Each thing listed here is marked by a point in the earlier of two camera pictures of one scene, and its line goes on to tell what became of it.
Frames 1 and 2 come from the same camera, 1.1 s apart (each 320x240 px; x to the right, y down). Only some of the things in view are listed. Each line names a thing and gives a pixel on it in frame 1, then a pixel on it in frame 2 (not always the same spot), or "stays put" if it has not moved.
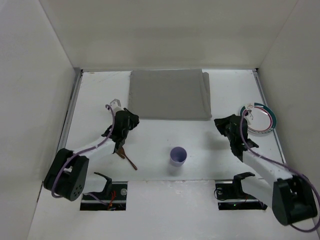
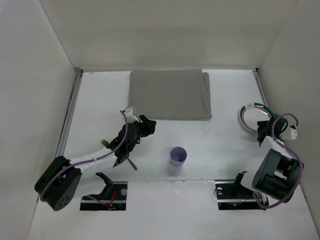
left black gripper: x=120 y=144 → x=124 y=152
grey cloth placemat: x=170 y=94 stays put
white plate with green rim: x=263 y=121 stays put
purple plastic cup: x=178 y=156 stays put
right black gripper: x=225 y=125 → x=262 y=130
